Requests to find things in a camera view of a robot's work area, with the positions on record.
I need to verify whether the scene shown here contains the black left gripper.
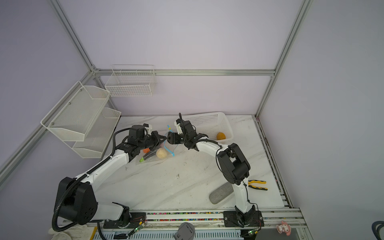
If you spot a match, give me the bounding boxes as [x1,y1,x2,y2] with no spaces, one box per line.
[138,131,167,152]

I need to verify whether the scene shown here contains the cream toy potato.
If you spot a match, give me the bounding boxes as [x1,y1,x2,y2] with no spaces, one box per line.
[156,148,168,159]

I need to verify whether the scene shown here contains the clear zip bag blue zipper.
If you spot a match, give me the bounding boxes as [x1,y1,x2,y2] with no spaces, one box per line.
[133,124,179,165]

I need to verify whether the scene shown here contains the yellow-brown toy potato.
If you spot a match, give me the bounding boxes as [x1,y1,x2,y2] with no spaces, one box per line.
[216,132,227,141]

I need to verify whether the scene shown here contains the dark purple toy eggplant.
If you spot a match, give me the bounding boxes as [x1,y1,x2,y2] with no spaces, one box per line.
[139,152,156,163]

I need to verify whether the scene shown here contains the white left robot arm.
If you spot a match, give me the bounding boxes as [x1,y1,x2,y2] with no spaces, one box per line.
[52,124,167,232]

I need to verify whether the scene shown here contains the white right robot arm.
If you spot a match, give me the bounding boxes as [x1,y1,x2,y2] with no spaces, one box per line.
[167,114,262,228]

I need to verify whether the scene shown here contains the white plastic perforated basket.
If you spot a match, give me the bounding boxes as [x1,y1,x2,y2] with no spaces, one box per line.
[182,112,234,143]

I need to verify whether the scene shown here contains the white mesh two-tier shelf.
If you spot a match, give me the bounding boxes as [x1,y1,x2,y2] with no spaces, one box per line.
[41,82,121,159]

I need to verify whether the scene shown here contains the grey oval stone pad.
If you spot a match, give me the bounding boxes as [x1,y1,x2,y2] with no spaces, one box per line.
[209,183,234,205]

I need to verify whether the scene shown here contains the grey plastic device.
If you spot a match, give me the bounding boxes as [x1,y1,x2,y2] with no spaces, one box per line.
[174,222,195,240]

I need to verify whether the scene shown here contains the pink plush toy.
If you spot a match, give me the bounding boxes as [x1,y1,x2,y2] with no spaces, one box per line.
[276,221,292,236]

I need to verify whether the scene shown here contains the white wire wall basket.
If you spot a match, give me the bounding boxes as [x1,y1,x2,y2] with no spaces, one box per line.
[105,65,157,97]

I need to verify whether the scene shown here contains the yellow handled pliers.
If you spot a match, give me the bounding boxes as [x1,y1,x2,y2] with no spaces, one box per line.
[248,180,268,191]

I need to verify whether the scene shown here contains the aluminium rail base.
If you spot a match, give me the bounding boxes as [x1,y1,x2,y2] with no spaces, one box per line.
[59,207,307,232]

